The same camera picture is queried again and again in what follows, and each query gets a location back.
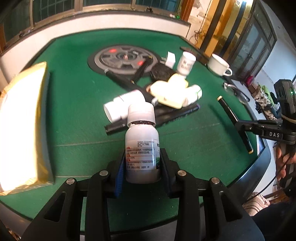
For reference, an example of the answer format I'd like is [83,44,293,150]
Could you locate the white medicine bottle with label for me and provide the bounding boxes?
[125,102,160,184]

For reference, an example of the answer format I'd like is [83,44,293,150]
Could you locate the person's right hand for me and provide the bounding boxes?
[275,144,295,181]

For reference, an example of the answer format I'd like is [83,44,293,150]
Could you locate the black pen with cream ends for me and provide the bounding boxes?
[217,96,253,154]

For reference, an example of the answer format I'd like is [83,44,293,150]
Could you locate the eyeglasses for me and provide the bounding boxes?
[222,82,250,105]

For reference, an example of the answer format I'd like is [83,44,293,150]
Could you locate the black long flat case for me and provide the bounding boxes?
[104,103,200,135]

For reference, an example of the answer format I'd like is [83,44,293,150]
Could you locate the white bottle lying down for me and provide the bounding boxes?
[103,90,145,123]

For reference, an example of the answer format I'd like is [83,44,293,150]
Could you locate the white bottle with green label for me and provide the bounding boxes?
[182,84,202,107]

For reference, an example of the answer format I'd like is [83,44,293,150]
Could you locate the black folding fan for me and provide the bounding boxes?
[104,58,153,96]

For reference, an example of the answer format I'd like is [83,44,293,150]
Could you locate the yellow cardboard box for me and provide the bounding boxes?
[1,62,54,196]

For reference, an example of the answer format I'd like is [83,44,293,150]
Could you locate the dark wooden glass cabinet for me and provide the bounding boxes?
[230,1,277,81]

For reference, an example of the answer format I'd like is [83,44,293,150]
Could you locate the black round lid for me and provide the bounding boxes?
[150,63,175,82]

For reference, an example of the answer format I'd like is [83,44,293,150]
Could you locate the white small card box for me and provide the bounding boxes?
[165,51,176,69]

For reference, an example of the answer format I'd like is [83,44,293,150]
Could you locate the white mug with lettering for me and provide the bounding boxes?
[177,51,196,76]

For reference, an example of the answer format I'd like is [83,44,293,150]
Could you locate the round grey mahjong table centre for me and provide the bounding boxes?
[87,45,161,77]

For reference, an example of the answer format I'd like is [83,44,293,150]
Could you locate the large white cup with handle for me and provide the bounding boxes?
[207,54,233,77]

